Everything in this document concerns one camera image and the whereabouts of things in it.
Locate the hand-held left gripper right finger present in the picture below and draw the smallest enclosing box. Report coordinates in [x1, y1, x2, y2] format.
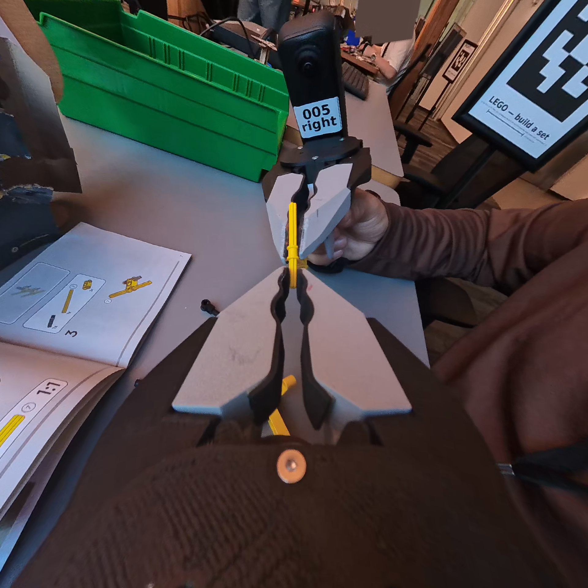
[298, 269, 413, 431]

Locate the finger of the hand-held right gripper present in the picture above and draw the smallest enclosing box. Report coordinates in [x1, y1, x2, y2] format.
[266, 173, 307, 265]
[298, 163, 353, 259]

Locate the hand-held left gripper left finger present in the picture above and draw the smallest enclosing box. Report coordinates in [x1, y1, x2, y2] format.
[172, 267, 286, 430]

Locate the yellow plastic axle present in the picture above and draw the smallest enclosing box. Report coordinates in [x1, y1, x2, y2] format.
[287, 202, 300, 289]

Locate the person's right forearm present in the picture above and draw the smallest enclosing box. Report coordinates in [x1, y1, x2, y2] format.
[354, 198, 588, 295]

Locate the person's right hand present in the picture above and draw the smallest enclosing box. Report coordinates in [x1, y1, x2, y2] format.
[332, 188, 391, 263]

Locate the black keyboard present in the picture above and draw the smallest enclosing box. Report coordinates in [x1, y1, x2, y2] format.
[342, 62, 370, 102]

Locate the yellow plastic beam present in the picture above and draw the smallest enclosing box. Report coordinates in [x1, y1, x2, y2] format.
[268, 374, 298, 437]

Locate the small framed marker sign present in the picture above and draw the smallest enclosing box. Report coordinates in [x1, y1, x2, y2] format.
[443, 39, 478, 83]

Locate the green plastic bin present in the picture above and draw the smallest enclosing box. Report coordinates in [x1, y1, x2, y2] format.
[23, 0, 290, 183]

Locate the open instruction booklet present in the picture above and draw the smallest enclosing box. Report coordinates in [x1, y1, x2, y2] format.
[0, 222, 193, 570]

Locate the person's brown sweater torso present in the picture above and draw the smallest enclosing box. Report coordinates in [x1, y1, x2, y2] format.
[432, 230, 588, 588]

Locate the black framed sign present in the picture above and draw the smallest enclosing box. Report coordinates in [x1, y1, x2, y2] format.
[432, 0, 588, 209]

